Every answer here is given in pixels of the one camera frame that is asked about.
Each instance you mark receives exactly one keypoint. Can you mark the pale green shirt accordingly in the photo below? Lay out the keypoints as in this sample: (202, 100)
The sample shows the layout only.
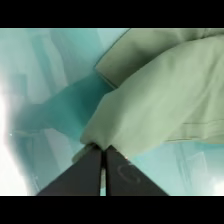
(160, 96)

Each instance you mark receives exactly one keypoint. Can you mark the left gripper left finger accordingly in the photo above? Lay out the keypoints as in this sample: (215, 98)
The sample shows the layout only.
(83, 176)

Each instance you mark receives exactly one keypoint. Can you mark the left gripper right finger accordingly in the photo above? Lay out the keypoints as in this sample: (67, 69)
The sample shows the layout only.
(130, 178)

